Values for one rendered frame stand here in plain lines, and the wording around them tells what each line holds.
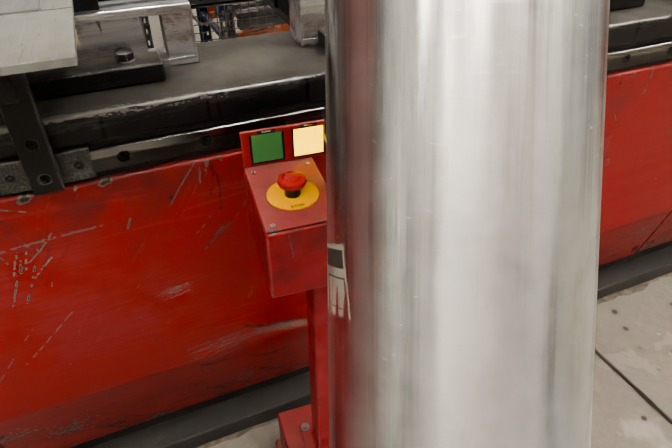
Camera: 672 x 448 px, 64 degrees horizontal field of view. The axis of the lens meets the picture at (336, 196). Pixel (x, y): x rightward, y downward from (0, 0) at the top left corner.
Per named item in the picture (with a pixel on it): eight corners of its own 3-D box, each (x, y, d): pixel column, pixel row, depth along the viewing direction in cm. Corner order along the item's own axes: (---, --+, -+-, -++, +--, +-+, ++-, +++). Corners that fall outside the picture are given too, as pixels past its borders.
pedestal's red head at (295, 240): (272, 299, 75) (261, 194, 64) (250, 229, 87) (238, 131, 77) (405, 268, 80) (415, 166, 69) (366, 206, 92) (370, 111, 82)
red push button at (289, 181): (282, 209, 73) (280, 187, 71) (275, 192, 76) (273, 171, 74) (310, 203, 74) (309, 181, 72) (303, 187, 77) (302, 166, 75)
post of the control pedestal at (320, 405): (318, 455, 113) (312, 263, 81) (311, 431, 117) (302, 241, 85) (343, 447, 114) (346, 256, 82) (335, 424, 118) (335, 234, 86)
